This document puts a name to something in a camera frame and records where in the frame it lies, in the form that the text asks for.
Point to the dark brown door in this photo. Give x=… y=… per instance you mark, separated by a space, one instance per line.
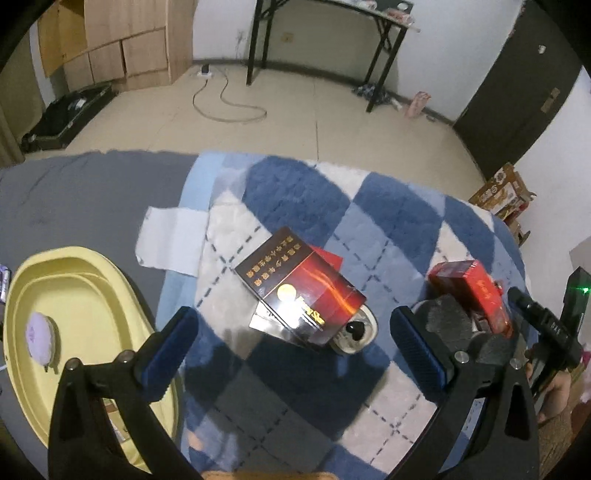
x=522 y=93

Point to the black folding table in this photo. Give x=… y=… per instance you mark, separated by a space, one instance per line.
x=343 y=41

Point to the yellow oval tray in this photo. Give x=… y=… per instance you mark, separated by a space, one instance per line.
x=95 y=315

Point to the dark red orange box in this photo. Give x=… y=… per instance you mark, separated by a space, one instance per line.
x=285 y=269

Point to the red cigarette carton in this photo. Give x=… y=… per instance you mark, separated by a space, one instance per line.
x=472 y=287

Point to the silver flat tin box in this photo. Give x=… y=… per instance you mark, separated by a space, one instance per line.
x=289 y=324

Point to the wooden cabinet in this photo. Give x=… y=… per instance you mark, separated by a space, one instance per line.
x=133 y=44

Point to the white cloth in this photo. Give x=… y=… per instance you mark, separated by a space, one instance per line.
x=172 y=239

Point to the pink bag on floor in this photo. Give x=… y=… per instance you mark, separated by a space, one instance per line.
x=417 y=105

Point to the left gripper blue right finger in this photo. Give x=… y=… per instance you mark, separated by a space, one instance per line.
x=423 y=351

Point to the purple plush toy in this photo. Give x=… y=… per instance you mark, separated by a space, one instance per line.
x=41 y=339

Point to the black foam puck front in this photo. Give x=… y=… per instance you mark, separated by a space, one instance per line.
x=445 y=317

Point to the cardboard box by wall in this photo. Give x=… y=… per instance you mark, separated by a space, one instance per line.
x=506 y=196

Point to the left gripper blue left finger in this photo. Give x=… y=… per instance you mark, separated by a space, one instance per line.
x=164 y=351

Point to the black case on floor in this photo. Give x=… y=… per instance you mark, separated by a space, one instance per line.
x=65 y=117

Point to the dark clothes pile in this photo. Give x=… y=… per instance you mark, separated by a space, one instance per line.
x=367 y=91

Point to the blue white checkered blanket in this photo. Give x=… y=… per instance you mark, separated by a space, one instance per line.
x=294 y=369

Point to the red envelope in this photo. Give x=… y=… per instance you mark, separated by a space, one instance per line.
x=335 y=261

